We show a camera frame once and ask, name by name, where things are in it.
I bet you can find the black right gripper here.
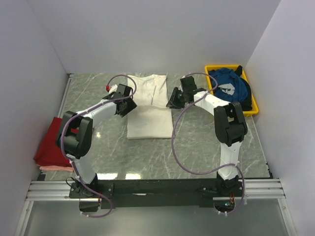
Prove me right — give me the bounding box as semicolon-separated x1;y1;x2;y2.
166;87;188;110

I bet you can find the white t-shirt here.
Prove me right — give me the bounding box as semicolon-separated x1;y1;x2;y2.
126;74;173;140

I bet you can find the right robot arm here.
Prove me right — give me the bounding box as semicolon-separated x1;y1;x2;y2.
166;73;248;196

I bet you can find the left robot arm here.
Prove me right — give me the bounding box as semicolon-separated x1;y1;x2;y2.
56;84;137;198

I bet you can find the blue t-shirt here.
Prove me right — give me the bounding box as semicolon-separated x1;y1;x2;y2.
209;67;249;103

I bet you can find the yellow plastic bin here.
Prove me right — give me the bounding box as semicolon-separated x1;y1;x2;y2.
204;64;259;116

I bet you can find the black base beam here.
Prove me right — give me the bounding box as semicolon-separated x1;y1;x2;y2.
68;178;247;209

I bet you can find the red folded t-shirt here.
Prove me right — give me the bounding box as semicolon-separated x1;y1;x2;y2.
33;117;72;167

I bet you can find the pink folded t-shirt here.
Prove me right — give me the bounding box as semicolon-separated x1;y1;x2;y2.
39;166;74;172

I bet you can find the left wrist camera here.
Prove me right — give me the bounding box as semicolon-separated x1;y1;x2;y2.
106;84;118;93

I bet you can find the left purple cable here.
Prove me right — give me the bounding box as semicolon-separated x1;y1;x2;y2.
60;74;138;218

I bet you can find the purple cable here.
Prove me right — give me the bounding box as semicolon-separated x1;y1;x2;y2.
60;74;138;218
170;72;247;216

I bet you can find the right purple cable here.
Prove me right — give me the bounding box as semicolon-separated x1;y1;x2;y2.
170;72;247;216

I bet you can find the aluminium frame rail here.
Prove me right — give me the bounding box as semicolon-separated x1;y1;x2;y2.
15;179;298;236

